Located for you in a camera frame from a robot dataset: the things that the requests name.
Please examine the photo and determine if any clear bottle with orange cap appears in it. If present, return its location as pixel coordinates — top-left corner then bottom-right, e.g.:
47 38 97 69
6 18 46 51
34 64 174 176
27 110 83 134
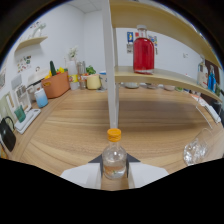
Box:
101 128 128 181

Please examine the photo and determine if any blue and white cup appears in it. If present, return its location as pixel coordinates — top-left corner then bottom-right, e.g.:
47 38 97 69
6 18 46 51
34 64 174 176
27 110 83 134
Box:
34 87 49 109

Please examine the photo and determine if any green cup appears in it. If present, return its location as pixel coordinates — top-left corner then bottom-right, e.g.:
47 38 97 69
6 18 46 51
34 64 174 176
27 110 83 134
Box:
13 104 27 123

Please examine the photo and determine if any yellow cup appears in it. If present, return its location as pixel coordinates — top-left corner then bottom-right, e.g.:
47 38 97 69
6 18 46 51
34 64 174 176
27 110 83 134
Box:
86 73 102 90

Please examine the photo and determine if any clear glass with ice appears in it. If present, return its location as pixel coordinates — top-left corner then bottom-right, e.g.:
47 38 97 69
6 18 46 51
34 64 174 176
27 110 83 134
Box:
182 127 214 167

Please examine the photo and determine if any white tray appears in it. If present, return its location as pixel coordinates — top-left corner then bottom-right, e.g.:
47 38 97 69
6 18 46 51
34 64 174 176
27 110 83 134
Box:
13 108 42 135

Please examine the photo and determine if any black bag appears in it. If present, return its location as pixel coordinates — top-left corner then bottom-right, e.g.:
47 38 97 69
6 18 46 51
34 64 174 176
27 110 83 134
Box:
0 116 17 153

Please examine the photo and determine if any white pouch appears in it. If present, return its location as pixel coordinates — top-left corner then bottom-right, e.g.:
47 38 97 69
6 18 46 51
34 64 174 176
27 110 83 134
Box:
191 94 222 124

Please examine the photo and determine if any orange storage basket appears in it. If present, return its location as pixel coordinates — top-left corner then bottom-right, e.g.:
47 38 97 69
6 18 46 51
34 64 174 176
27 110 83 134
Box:
40 70 71 100

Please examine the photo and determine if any two-tier wood and white rack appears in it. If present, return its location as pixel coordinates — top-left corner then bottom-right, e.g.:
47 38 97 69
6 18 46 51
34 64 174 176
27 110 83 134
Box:
101 0 224 129

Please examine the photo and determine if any white vase with flowers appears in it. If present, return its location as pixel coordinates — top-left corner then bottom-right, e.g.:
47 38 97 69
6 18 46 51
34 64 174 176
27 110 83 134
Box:
65 45 80 91

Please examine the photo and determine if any green potted plant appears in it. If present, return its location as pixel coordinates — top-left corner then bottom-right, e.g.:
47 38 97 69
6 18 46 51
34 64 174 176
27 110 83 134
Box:
85 65 97 76

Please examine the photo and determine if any white box appliance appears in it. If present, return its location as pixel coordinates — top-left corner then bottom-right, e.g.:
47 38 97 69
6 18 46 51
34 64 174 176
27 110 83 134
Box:
26 69 51 89

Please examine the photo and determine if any red liquid glass bottle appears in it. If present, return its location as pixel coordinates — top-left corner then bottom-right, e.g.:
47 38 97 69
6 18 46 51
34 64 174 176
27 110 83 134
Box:
132 24 156 75

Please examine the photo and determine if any blue wall poster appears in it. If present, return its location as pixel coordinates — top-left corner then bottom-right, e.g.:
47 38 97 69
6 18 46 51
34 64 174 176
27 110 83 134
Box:
126 31 134 44

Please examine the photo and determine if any wooden wall shelf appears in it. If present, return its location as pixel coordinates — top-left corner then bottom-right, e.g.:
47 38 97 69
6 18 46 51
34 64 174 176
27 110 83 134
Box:
14 35 49 53

